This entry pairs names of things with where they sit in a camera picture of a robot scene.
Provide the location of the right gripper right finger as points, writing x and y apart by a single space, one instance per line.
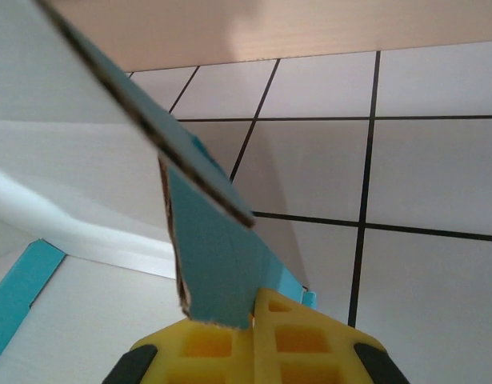
301 352

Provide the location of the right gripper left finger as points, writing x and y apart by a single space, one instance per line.
205 352

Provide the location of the white and teal paper box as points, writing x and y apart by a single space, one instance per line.
69 160

